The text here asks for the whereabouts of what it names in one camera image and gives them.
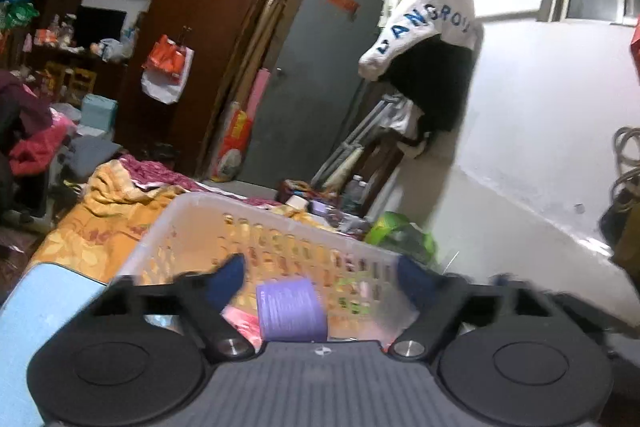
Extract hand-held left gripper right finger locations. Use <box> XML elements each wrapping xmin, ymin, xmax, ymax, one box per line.
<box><xmin>388</xmin><ymin>256</ymin><xmax>569</xmax><ymax>361</ymax></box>

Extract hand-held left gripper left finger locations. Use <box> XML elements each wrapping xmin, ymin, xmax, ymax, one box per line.
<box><xmin>89</xmin><ymin>254</ymin><xmax>257</xmax><ymax>363</ymax></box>

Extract pink packet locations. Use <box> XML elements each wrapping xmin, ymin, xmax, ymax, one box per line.
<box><xmin>221</xmin><ymin>303</ymin><xmax>264</xmax><ymax>349</ymax></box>

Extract white plastic basket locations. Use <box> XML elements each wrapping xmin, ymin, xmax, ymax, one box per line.
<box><xmin>114</xmin><ymin>191</ymin><xmax>447</xmax><ymax>354</ymax></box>

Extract light purple box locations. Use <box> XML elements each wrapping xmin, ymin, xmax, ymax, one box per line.
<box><xmin>255</xmin><ymin>278</ymin><xmax>329</xmax><ymax>344</ymax></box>

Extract clear plastic bottle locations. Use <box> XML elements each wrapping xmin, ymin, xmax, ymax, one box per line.
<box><xmin>344</xmin><ymin>174</ymin><xmax>367</xmax><ymax>214</ymax></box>

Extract orange patterned blanket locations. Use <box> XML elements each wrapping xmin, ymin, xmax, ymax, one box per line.
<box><xmin>30</xmin><ymin>159</ymin><xmax>201</xmax><ymax>285</ymax></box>

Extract red and white sack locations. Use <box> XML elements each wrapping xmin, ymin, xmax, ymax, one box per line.
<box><xmin>209</xmin><ymin>101</ymin><xmax>254</xmax><ymax>184</ymax></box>

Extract metal crutches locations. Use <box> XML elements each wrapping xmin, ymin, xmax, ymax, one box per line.
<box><xmin>311</xmin><ymin>96</ymin><xmax>403</xmax><ymax>188</ymax></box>

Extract pink roll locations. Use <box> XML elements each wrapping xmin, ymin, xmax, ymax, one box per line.
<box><xmin>244</xmin><ymin>68</ymin><xmax>274</xmax><ymax>118</ymax></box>

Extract black hanging garment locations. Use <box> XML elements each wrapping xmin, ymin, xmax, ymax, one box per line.
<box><xmin>376</xmin><ymin>34</ymin><xmax>477</xmax><ymax>158</ymax></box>

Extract teal box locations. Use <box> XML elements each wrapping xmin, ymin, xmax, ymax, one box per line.
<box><xmin>79</xmin><ymin>93</ymin><xmax>119</xmax><ymax>131</ymax></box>

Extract brown hanging bag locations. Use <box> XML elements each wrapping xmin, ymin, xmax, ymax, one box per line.
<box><xmin>599</xmin><ymin>177</ymin><xmax>640</xmax><ymax>269</ymax></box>

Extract grey door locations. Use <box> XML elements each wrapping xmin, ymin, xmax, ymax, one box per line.
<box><xmin>234</xmin><ymin>0</ymin><xmax>377</xmax><ymax>194</ymax></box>

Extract orange and white plastic bag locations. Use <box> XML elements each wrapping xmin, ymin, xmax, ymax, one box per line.
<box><xmin>141</xmin><ymin>34</ymin><xmax>196</xmax><ymax>106</ymax></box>

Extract yellow wooden chairs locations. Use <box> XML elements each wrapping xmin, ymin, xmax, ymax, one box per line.
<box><xmin>44</xmin><ymin>61</ymin><xmax>99</xmax><ymax>96</ymax></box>

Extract white printed sweatshirt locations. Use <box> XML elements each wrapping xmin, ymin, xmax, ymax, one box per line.
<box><xmin>358</xmin><ymin>0</ymin><xmax>486</xmax><ymax>82</ymax></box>

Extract heap of dark clothes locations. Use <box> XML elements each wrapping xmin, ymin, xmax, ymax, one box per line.
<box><xmin>0</xmin><ymin>68</ymin><xmax>77</xmax><ymax>210</ymax></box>

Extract brown wooden wardrobe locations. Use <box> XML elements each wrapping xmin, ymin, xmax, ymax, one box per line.
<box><xmin>20</xmin><ymin>0</ymin><xmax>307</xmax><ymax>178</ymax></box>

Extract black television screen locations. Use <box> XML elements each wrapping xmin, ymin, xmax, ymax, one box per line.
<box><xmin>74</xmin><ymin>5</ymin><xmax>127</xmax><ymax>51</ymax></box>

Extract green plastic bag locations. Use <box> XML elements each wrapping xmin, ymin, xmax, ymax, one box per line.
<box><xmin>4</xmin><ymin>1</ymin><xmax>40</xmax><ymax>28</ymax></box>

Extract coiled grey rope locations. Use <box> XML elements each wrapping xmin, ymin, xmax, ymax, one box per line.
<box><xmin>611</xmin><ymin>126</ymin><xmax>640</xmax><ymax>188</ymax></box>

